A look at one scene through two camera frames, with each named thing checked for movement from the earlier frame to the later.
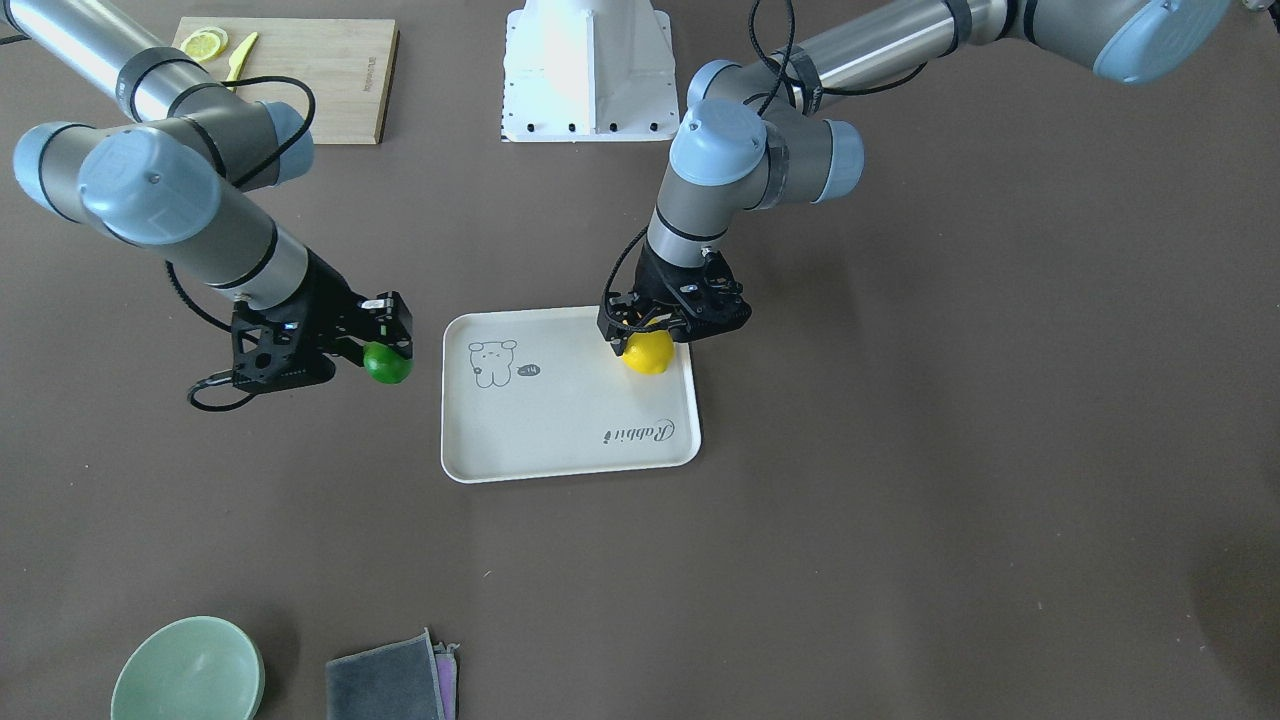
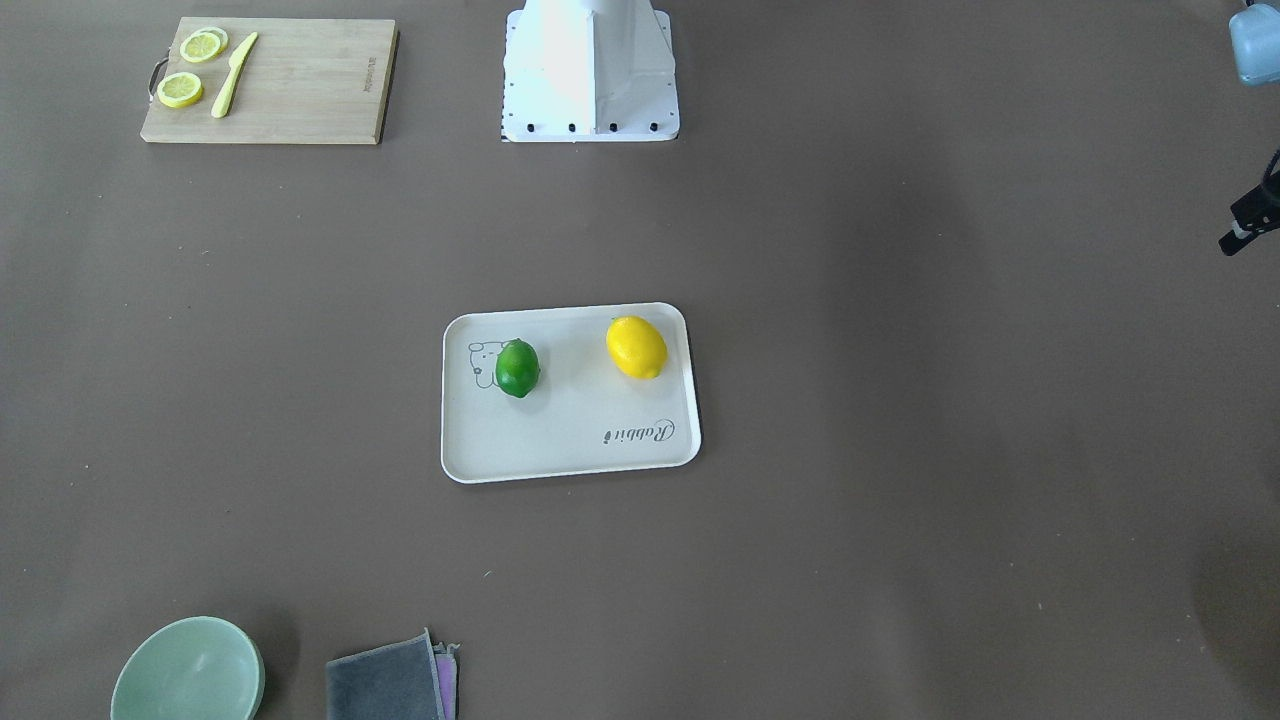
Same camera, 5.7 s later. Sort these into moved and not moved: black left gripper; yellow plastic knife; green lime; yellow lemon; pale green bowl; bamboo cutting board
Moved: green lime; black left gripper
Not moved: pale green bowl; bamboo cutting board; yellow lemon; yellow plastic knife
